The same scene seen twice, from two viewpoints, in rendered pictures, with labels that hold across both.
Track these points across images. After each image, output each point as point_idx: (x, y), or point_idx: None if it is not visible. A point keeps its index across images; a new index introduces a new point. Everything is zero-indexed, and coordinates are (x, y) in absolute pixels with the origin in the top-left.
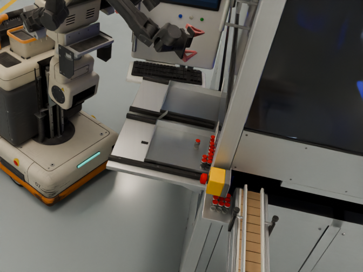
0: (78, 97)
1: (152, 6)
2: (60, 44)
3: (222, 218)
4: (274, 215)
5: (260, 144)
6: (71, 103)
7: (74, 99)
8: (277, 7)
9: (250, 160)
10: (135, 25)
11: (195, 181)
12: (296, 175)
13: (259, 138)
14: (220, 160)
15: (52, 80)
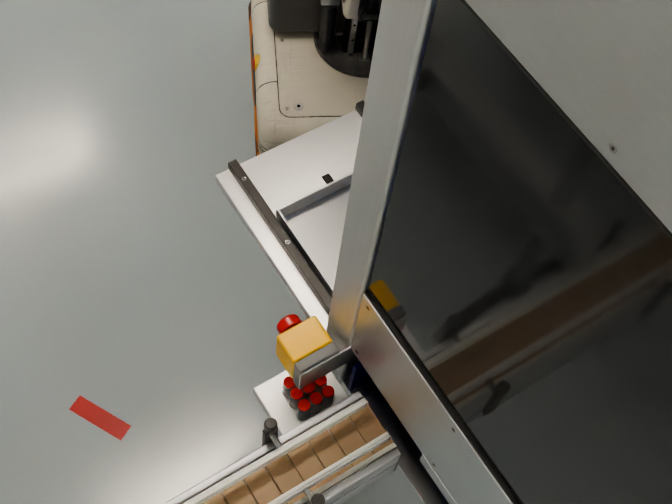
0: (377, 8)
1: None
2: None
3: (283, 421)
4: (321, 494)
5: (387, 348)
6: (354, 11)
7: (363, 7)
8: (395, 88)
9: (376, 363)
10: None
11: (324, 320)
12: (441, 465)
13: (384, 333)
14: (336, 316)
15: None
